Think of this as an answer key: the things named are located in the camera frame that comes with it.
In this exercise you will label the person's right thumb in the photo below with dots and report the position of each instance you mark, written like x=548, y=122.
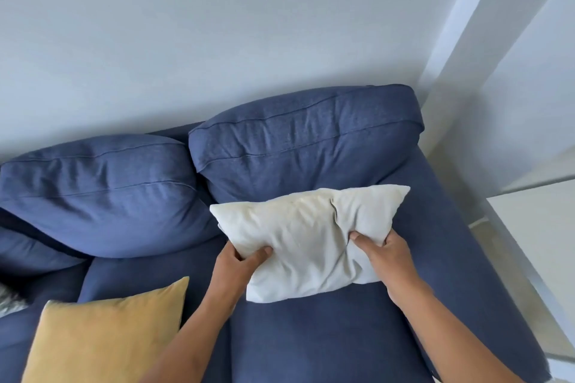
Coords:
x=364, y=240

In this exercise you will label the blue fabric sofa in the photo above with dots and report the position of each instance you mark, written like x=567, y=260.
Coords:
x=449, y=261

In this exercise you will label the white side table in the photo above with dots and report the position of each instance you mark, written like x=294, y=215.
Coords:
x=534, y=234

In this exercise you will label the person's right forearm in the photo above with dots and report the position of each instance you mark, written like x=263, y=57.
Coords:
x=444, y=333

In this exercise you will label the blue seat cushion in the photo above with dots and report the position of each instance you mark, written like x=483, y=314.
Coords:
x=328, y=338
x=148, y=270

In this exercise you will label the person's left forearm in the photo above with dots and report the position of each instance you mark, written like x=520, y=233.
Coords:
x=197, y=342

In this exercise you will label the person's left thumb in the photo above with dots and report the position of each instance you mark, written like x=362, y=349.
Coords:
x=257, y=255

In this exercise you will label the large blue back cushion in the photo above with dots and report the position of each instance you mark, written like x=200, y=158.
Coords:
x=305, y=140
x=103, y=194

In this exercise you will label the person's left hand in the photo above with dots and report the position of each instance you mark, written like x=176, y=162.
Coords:
x=229, y=275

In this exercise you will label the person's right hand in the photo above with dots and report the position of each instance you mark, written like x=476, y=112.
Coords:
x=391, y=264

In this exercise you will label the yellow throw pillow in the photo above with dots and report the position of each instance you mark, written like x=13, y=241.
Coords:
x=103, y=338

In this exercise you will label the white throw pillow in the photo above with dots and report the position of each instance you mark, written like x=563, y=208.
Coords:
x=310, y=239

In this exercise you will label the grey patterned cushion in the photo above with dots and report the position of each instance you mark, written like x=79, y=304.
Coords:
x=9, y=302

